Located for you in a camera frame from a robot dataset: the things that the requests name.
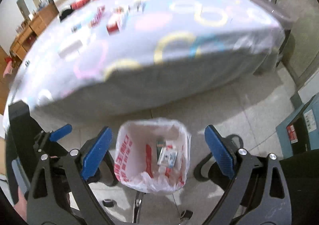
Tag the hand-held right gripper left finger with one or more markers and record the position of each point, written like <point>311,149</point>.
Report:
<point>97,150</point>

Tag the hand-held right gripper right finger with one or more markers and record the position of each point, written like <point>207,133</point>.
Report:
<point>219,151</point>

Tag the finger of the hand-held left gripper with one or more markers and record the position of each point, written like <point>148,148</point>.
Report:
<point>61,132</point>

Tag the trash bin with white bag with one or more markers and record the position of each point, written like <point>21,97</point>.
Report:
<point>129,155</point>

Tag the red candy packet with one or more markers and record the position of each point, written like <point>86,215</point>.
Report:
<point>97,16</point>

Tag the person's left hand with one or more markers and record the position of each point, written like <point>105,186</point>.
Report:
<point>22,205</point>

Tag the small white blue carton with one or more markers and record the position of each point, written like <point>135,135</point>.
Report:
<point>168,156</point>

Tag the black tape roll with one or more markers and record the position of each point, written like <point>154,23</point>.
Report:
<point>108,203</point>

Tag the dark green packet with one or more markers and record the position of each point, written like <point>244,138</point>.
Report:
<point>160,147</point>

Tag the office chair base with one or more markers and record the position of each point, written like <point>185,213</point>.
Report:
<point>139,205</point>

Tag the blue box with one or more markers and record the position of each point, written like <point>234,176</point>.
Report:
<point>296,125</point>

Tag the person's right leg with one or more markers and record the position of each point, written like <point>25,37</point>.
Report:
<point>301,190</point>

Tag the wooden dresser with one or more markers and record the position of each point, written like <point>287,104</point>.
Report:
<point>35,30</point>

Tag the small dark packet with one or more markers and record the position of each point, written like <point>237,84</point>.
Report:
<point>76,27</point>

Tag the black plush toy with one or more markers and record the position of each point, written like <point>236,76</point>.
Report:
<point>66,14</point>

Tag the red and white box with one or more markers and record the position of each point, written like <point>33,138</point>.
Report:
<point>116,23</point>

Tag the mirror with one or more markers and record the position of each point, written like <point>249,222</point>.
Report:
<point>28,1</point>

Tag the red plush toy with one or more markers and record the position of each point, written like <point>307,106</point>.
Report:
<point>80,2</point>

